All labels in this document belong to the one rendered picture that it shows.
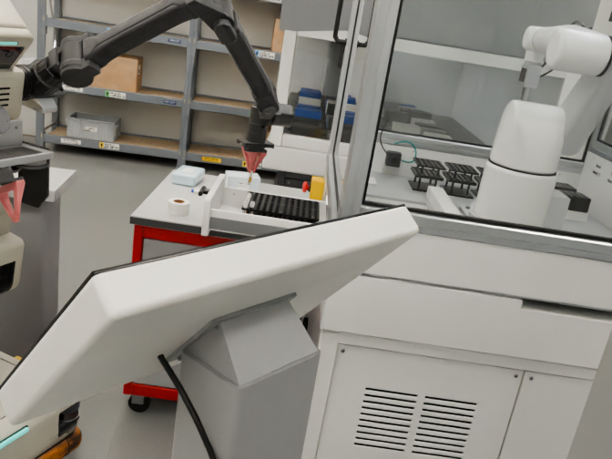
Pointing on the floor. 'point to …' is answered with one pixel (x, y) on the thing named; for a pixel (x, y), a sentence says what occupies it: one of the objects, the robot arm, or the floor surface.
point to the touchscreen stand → (245, 412)
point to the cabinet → (437, 401)
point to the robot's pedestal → (35, 270)
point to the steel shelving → (207, 152)
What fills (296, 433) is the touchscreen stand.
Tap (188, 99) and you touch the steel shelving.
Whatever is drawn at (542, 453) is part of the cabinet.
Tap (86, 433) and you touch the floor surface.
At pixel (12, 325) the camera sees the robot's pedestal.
